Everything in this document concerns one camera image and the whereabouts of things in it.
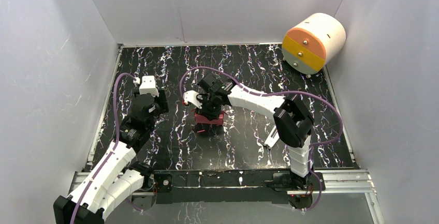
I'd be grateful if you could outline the pink paper box sheet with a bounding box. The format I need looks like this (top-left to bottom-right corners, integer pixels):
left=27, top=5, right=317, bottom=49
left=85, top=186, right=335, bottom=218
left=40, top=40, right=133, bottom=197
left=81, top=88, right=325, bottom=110
left=192, top=109, right=226, bottom=126

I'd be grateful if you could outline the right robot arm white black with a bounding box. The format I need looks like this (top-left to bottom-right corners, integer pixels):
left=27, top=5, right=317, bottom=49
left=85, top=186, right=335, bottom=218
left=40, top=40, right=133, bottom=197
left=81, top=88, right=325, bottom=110
left=183, top=74, right=314, bottom=190

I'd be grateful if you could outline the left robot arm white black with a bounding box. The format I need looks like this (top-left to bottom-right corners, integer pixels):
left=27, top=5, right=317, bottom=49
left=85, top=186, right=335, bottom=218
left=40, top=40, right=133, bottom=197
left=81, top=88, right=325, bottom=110
left=53, top=89, right=169, bottom=223

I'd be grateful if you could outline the small white plastic clip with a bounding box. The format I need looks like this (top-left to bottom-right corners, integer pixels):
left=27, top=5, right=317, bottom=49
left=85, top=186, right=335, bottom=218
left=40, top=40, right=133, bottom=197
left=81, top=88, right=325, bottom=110
left=263, top=127, right=279, bottom=149

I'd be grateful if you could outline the round drawer cabinet toy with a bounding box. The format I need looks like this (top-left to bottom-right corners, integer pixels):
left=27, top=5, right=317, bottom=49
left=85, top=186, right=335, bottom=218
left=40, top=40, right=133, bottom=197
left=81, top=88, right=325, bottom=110
left=282, top=13, right=346, bottom=76

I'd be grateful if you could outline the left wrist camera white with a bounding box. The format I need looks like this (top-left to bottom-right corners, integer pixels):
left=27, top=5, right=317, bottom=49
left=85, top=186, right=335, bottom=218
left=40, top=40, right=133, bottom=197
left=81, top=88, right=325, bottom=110
left=139, top=76, right=159, bottom=97

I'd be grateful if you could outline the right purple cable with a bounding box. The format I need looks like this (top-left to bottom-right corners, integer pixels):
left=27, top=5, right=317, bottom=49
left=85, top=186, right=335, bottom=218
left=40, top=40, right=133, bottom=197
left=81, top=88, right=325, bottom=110
left=178, top=66, right=344, bottom=212

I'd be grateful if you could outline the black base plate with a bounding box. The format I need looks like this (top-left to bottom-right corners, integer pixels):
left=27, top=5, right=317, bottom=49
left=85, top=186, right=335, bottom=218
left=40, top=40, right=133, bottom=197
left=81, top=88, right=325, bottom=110
left=131, top=169, right=319, bottom=205

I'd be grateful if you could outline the aluminium front rail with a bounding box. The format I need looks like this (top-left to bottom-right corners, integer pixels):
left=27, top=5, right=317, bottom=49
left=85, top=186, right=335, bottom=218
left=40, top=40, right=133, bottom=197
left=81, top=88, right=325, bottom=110
left=68, top=169, right=376, bottom=197

